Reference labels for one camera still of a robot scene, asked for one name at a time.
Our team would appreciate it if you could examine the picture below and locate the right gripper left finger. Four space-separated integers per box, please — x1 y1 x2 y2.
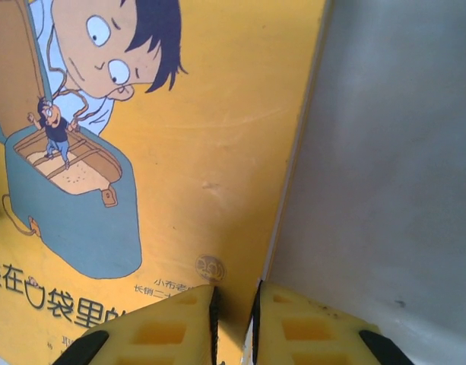
59 284 223 365

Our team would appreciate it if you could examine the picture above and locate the yellow cartoon cover book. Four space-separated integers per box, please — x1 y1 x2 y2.
0 0 334 365

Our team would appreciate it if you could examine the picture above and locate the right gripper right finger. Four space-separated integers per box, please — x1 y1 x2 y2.
250 281 413 365

